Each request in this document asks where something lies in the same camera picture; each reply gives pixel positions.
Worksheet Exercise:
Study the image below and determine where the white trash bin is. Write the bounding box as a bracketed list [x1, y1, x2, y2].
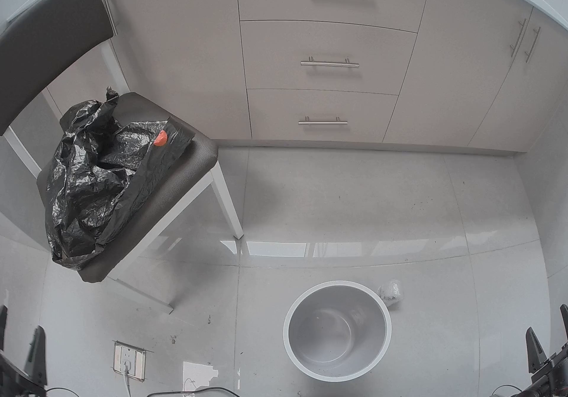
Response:
[283, 281, 393, 379]

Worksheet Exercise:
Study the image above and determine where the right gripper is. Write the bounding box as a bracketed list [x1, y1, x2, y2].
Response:
[523, 304, 568, 397]

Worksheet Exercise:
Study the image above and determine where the crumpled clear wrapper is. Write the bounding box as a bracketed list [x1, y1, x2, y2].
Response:
[377, 279, 406, 310]

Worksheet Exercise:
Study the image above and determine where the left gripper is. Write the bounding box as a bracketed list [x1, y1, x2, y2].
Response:
[0, 304, 49, 397]

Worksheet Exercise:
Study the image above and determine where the black plastic bag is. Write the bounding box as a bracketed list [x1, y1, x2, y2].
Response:
[46, 85, 196, 272]

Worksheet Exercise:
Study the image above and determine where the grey padded white-legged chair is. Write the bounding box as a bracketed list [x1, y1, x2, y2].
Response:
[0, 0, 244, 315]

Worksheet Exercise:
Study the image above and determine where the beige cabinet with drawers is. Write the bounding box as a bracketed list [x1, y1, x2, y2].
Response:
[44, 0, 555, 155]

